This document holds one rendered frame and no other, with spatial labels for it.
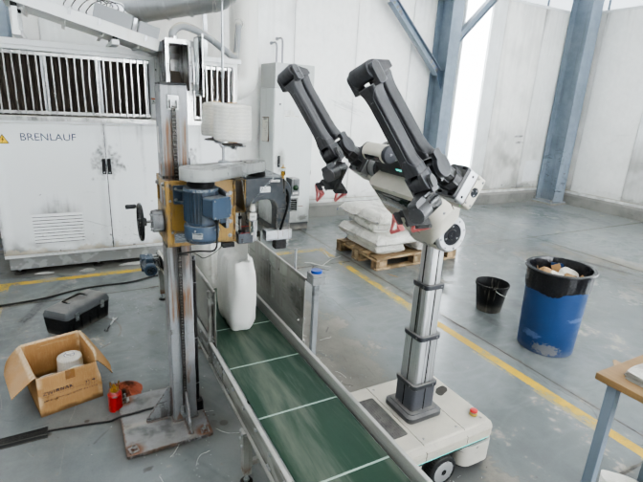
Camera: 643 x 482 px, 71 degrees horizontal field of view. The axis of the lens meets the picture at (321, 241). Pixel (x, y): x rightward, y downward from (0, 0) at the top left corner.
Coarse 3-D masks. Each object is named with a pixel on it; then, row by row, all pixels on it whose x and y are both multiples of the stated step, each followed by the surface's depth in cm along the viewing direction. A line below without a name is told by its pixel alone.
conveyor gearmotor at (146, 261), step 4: (140, 256) 383; (144, 256) 382; (148, 256) 374; (152, 256) 383; (140, 260) 383; (144, 260) 377; (148, 260) 369; (152, 260) 371; (160, 260) 381; (140, 264) 386; (144, 264) 369; (148, 264) 365; (152, 264) 366; (156, 264) 393; (160, 264) 382; (144, 268) 364; (148, 268) 364; (152, 268) 365; (156, 268) 367; (160, 268) 382; (144, 272) 364; (148, 272) 365; (152, 272) 366; (156, 272) 368
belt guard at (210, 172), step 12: (180, 168) 190; (192, 168) 190; (204, 168) 192; (216, 168) 194; (228, 168) 199; (240, 168) 208; (252, 168) 217; (264, 168) 228; (192, 180) 188; (204, 180) 189; (216, 180) 193
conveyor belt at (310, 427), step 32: (224, 320) 283; (256, 320) 285; (224, 352) 248; (256, 352) 249; (288, 352) 251; (256, 384) 221; (288, 384) 222; (320, 384) 224; (288, 416) 200; (320, 416) 201; (352, 416) 202; (288, 448) 182; (320, 448) 183; (352, 448) 184; (320, 480) 167; (352, 480) 168; (384, 480) 169
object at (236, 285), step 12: (228, 252) 271; (240, 252) 262; (228, 264) 262; (240, 264) 260; (252, 264) 262; (228, 276) 263; (240, 276) 259; (252, 276) 263; (228, 288) 264; (240, 288) 261; (252, 288) 265; (228, 300) 266; (240, 300) 263; (252, 300) 267; (228, 312) 269; (240, 312) 265; (252, 312) 269; (228, 324) 278; (240, 324) 268; (252, 324) 276
